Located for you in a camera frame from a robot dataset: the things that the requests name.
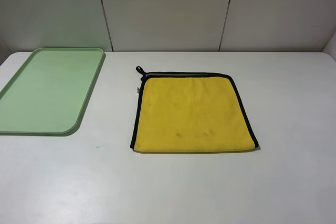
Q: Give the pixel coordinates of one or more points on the yellow towel with black trim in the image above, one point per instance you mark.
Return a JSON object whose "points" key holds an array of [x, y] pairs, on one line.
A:
{"points": [[190, 112]]}

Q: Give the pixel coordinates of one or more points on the green plastic tray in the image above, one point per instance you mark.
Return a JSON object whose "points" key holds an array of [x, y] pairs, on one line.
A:
{"points": [[49, 93]]}

